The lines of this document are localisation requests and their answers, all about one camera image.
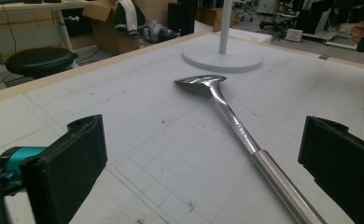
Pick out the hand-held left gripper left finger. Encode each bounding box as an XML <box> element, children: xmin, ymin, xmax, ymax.
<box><xmin>0</xmin><ymin>114</ymin><xmax>108</xmax><ymax>224</ymax></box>

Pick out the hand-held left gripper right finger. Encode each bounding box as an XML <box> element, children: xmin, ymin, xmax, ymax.
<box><xmin>298</xmin><ymin>116</ymin><xmax>364</xmax><ymax>224</ymax></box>

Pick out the metal spatula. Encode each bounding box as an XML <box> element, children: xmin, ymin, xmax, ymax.
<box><xmin>174</xmin><ymin>74</ymin><xmax>328</xmax><ymax>224</ymax></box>

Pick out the small white box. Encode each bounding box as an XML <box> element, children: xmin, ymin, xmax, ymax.
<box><xmin>285</xmin><ymin>28</ymin><xmax>304</xmax><ymax>42</ymax></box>

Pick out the white foam mat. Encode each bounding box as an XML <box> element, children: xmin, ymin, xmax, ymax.
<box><xmin>0</xmin><ymin>32</ymin><xmax>364</xmax><ymax>224</ymax></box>

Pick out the black round stool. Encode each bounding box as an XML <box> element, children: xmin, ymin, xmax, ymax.
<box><xmin>5</xmin><ymin>47</ymin><xmax>79</xmax><ymax>79</ymax></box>

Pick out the white desk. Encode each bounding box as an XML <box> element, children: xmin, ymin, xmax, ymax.
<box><xmin>0</xmin><ymin>0</ymin><xmax>90</xmax><ymax>87</ymax></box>

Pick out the open cardboard box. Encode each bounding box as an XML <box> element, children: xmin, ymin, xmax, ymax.
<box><xmin>82</xmin><ymin>0</ymin><xmax>141</xmax><ymax>56</ymax></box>

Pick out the white hook stand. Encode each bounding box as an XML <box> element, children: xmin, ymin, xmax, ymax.
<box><xmin>181</xmin><ymin>0</ymin><xmax>264</xmax><ymax>74</ymax></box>

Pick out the small cardboard box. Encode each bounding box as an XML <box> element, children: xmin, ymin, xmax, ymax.
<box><xmin>197</xmin><ymin>7</ymin><xmax>239</xmax><ymax>33</ymax></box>

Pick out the black and white jacket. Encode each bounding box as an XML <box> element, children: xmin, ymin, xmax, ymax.
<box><xmin>114</xmin><ymin>0</ymin><xmax>147</xmax><ymax>36</ymax></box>

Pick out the grey rounded bag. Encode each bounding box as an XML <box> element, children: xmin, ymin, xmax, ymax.
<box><xmin>142</xmin><ymin>20</ymin><xmax>175</xmax><ymax>44</ymax></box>

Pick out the black cabinet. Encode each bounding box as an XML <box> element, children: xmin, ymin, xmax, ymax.
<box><xmin>167</xmin><ymin>0</ymin><xmax>199</xmax><ymax>36</ymax></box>

